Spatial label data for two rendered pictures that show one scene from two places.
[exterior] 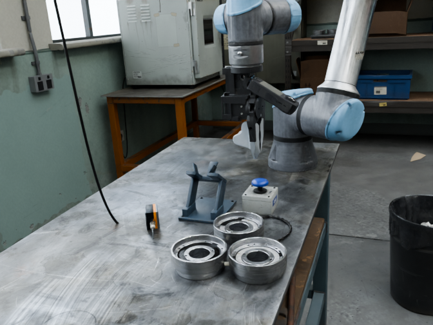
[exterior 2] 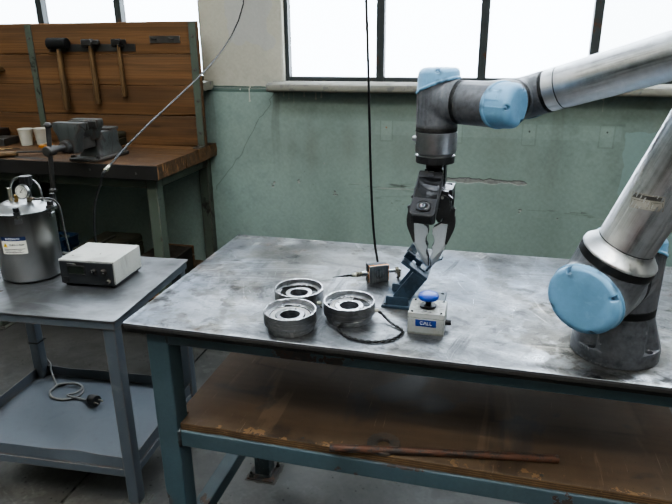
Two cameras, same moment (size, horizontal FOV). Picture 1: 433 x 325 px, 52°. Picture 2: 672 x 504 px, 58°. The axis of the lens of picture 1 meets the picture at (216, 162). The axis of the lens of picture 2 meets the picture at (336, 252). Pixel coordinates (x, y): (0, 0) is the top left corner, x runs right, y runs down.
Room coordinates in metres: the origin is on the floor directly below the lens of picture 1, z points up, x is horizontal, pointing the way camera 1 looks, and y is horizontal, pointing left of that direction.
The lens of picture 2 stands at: (0.67, -1.17, 1.35)
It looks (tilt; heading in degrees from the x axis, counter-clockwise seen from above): 20 degrees down; 83
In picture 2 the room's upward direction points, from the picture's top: 1 degrees counter-clockwise
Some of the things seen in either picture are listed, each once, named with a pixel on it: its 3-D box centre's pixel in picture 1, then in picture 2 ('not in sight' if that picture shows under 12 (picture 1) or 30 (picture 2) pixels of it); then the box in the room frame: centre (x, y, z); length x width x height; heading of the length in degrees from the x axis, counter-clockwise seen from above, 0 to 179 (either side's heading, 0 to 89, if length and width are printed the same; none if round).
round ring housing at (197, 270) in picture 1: (199, 256); (299, 296); (0.73, 0.04, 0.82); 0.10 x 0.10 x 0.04
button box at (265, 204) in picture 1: (261, 198); (430, 316); (0.98, -0.10, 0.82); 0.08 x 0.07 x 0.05; 158
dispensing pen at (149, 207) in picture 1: (151, 221); (366, 272); (0.90, 0.15, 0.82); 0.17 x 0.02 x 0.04; 8
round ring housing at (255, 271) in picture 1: (257, 260); (290, 318); (0.70, -0.06, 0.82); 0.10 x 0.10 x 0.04
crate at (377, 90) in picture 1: (381, 84); not in sight; (4.11, -1.58, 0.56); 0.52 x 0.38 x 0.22; 65
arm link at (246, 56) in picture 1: (245, 56); (434, 143); (0.98, -0.08, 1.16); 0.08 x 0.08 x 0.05
